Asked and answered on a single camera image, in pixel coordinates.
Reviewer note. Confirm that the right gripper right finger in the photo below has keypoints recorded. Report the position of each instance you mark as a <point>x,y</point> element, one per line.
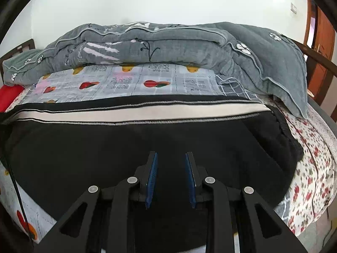
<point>241,212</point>

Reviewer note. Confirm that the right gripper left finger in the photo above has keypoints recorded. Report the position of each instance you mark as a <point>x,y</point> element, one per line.
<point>98,221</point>

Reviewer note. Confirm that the black pants with white stripe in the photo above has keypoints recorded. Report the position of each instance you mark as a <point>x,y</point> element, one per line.
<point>57,150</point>

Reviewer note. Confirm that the floral bed sheet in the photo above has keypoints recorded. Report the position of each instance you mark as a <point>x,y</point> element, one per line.
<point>311,191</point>

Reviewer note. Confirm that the fruit print plastic table cover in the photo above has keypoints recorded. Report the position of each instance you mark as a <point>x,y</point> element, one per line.
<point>106,81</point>

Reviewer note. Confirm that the red pillow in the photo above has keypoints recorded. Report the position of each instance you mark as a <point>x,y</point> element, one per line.
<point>8,95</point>

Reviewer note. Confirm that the grey quilted comforter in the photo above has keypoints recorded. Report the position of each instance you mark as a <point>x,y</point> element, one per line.
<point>264,61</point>

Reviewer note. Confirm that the dark wooden headboard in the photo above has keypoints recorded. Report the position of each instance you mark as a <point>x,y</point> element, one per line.
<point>27,45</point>

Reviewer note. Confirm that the white wall switch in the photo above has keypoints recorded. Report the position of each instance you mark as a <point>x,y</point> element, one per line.
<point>293,8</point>

